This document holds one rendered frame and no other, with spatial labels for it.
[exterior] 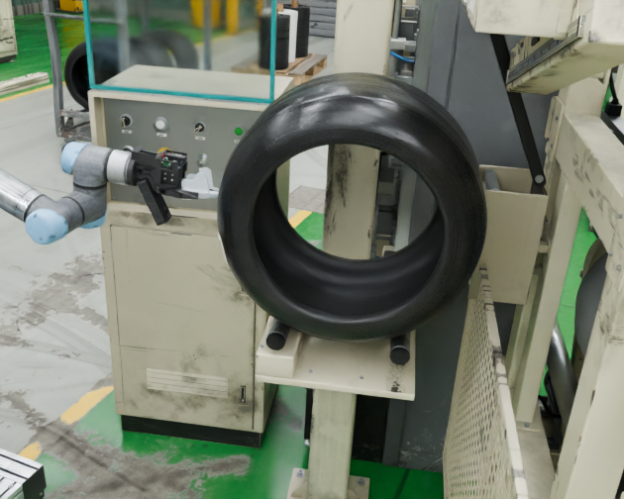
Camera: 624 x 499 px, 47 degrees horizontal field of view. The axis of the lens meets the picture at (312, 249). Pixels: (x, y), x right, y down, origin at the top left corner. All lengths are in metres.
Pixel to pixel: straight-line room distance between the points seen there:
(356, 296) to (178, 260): 0.73
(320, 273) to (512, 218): 0.49
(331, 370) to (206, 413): 1.00
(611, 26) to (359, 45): 0.83
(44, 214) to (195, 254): 0.81
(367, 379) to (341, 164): 0.54
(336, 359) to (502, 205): 0.55
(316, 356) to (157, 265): 0.79
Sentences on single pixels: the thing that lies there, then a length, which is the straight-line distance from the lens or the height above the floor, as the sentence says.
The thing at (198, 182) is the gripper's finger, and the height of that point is 1.23.
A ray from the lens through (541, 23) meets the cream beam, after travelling 1.12.
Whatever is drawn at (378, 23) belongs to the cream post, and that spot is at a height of 1.55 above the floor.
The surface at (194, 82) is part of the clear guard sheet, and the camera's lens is 2.15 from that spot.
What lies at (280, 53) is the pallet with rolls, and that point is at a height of 0.32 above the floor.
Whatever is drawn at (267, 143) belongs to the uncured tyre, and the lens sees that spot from 1.44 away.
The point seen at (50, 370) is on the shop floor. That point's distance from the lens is 3.20.
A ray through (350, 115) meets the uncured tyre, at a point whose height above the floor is 1.43.
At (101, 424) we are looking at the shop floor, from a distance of 2.87.
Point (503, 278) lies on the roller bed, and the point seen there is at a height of 0.97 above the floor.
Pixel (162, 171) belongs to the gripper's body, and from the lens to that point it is 1.62.
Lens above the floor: 1.80
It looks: 26 degrees down
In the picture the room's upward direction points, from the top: 3 degrees clockwise
